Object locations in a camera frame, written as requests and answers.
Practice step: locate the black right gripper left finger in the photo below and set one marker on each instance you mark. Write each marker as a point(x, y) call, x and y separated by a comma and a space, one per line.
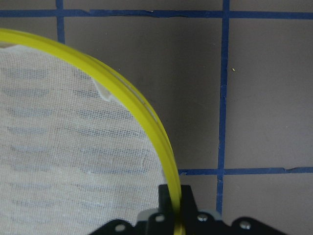
point(164, 199)

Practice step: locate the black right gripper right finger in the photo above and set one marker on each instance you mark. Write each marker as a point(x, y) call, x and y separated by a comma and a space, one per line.
point(188, 203)

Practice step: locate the yellow steamer layer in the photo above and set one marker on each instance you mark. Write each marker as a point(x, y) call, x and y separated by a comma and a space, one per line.
point(79, 144)

